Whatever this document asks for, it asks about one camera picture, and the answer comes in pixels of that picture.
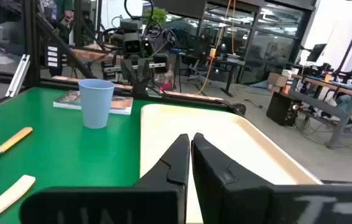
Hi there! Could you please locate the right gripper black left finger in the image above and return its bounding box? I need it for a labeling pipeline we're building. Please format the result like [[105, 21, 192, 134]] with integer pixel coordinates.
[[19, 133, 191, 224]]

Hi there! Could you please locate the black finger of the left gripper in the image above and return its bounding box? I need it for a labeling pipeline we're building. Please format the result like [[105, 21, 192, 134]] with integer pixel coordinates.
[[139, 58, 152, 94], [121, 58, 141, 94]]

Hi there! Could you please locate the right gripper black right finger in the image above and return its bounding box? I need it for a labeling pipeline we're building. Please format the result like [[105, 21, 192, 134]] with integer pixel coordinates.
[[190, 132, 352, 224]]

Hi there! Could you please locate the light blue ribbed cup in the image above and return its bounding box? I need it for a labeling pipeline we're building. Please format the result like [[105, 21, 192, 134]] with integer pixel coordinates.
[[78, 78, 115, 129]]

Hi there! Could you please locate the spoon with orange handle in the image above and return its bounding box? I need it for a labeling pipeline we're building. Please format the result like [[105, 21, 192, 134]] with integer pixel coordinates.
[[0, 126, 34, 184]]

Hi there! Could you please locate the cutlery with cream handle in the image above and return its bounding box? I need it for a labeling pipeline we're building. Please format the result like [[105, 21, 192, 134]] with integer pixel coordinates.
[[0, 174, 36, 224]]

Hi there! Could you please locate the black monitor on arm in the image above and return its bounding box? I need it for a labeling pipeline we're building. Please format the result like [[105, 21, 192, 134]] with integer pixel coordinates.
[[305, 43, 328, 63]]

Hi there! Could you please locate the cream plastic tray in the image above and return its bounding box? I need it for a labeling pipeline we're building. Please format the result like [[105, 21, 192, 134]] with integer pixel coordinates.
[[139, 103, 323, 224]]

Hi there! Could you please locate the thin picture book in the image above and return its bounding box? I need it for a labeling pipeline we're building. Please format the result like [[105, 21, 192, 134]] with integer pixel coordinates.
[[53, 90, 134, 116]]

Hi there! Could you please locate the green leafy plant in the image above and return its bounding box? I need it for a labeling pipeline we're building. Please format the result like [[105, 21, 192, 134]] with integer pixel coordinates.
[[144, 6, 168, 29]]

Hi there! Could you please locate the black office desk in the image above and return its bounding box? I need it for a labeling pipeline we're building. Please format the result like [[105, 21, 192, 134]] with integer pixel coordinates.
[[178, 52, 246, 98]]

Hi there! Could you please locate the person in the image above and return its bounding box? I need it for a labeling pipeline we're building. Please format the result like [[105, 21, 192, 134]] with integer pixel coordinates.
[[51, 0, 76, 44]]

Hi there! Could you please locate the black computer tower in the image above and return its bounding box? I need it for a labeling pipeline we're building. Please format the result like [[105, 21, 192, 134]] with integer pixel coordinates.
[[266, 92, 301, 127]]

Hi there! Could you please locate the silver aluminium extrusion bar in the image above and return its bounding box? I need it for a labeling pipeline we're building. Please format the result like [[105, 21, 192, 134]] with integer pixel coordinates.
[[5, 54, 30, 98]]

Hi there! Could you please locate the brown cardboard box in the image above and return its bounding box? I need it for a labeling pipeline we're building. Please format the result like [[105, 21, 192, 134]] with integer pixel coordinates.
[[267, 72, 289, 93]]

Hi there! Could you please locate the wooden top workbench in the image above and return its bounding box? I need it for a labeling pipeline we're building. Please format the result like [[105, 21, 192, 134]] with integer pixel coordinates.
[[290, 73, 352, 152]]

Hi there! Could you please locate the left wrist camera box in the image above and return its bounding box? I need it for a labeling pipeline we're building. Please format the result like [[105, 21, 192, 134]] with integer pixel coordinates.
[[123, 32, 142, 55]]

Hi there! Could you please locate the yellow hanging cable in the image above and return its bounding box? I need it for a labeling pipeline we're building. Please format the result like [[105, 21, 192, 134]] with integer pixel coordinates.
[[194, 0, 238, 96]]

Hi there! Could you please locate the black aluminium rig frame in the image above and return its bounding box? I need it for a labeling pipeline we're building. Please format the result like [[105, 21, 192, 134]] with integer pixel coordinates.
[[0, 0, 247, 116]]

